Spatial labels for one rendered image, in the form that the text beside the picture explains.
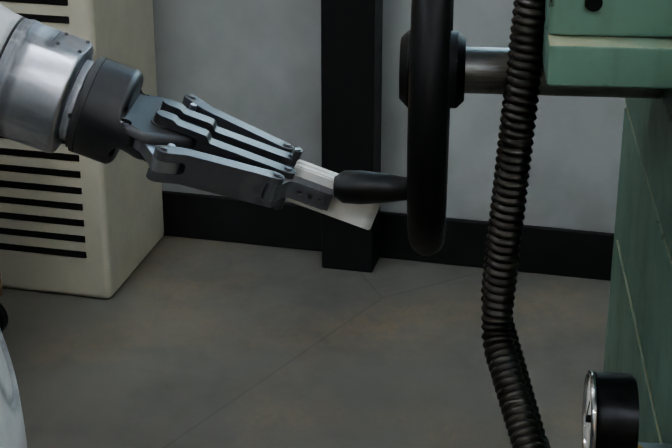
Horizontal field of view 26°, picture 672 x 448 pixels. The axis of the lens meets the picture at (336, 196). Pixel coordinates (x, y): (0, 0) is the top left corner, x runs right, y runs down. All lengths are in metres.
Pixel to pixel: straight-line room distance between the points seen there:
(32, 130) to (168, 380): 1.28
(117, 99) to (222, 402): 1.24
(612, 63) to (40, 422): 1.42
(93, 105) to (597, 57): 0.36
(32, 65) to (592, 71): 0.40
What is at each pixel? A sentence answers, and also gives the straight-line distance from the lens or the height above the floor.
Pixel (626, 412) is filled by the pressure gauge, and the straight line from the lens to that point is 0.94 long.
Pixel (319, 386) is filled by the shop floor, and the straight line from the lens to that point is 2.30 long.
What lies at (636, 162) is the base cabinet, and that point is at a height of 0.70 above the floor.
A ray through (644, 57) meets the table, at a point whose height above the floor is 0.86.
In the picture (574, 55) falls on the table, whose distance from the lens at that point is 1.00.
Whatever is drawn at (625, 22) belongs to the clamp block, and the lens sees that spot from 1.02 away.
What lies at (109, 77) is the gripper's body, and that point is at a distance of 1.08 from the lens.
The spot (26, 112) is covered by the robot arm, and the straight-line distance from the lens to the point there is 1.07.
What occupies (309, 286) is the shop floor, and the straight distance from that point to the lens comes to 2.61.
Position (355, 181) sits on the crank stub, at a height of 0.76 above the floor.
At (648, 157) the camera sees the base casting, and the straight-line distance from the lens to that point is 1.20.
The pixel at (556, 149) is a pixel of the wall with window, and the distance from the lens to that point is 2.59.
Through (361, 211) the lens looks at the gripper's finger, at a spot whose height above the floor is 0.72.
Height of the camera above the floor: 1.16
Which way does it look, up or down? 23 degrees down
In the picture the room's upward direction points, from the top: straight up
